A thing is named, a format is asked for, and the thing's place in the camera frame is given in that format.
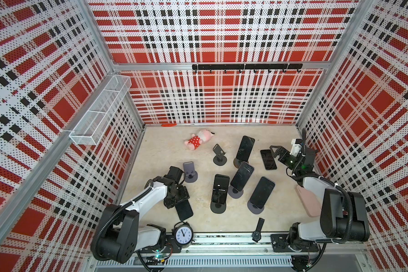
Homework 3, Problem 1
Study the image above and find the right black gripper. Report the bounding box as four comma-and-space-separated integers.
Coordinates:
271, 146, 301, 172

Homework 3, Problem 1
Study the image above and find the black phone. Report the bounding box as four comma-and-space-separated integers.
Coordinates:
230, 162, 255, 193
249, 176, 275, 209
211, 174, 230, 205
260, 149, 278, 171
175, 200, 194, 221
236, 136, 255, 162

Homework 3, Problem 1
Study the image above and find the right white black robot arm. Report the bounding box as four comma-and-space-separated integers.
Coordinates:
270, 143, 370, 249

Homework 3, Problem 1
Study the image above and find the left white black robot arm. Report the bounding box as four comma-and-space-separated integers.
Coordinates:
90, 166, 193, 264

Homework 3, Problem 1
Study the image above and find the grey stand left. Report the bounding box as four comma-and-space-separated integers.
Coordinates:
183, 162, 198, 183

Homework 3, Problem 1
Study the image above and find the grey stand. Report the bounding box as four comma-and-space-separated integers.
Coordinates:
183, 162, 198, 183
213, 144, 227, 166
247, 201, 264, 215
233, 158, 244, 168
227, 185, 244, 199

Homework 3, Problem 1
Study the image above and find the dark stand centre front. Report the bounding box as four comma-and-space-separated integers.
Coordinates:
210, 202, 227, 214

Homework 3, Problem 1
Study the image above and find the grey stand back right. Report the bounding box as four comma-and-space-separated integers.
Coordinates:
233, 158, 244, 168

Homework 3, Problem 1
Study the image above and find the grey stand back centre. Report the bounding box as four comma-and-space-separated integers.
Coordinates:
213, 144, 227, 166

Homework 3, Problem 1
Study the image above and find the grey stand centre middle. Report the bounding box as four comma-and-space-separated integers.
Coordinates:
227, 185, 244, 199

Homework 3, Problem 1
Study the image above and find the pink phone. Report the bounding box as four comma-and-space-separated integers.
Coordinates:
295, 185, 321, 218

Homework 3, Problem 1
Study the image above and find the grey stand front right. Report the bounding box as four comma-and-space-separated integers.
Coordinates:
247, 201, 264, 215

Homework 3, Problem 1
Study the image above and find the black alarm clock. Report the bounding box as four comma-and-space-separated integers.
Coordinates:
172, 221, 194, 248

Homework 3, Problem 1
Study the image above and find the pink plush toy red dress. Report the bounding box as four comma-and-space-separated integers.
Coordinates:
184, 129, 215, 150

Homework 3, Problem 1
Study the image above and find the black wristwatch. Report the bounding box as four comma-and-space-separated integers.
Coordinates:
252, 218, 265, 243

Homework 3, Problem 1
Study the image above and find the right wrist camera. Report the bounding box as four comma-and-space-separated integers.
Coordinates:
290, 139, 303, 157

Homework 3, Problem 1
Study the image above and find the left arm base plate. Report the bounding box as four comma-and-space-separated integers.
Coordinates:
139, 234, 182, 254

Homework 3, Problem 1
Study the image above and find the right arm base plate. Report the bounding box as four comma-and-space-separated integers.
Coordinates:
270, 233, 319, 253

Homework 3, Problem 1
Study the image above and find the white wire mesh basket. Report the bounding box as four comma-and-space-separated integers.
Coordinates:
70, 75, 131, 146

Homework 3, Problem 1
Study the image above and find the black hook rail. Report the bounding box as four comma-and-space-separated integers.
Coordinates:
192, 63, 303, 72

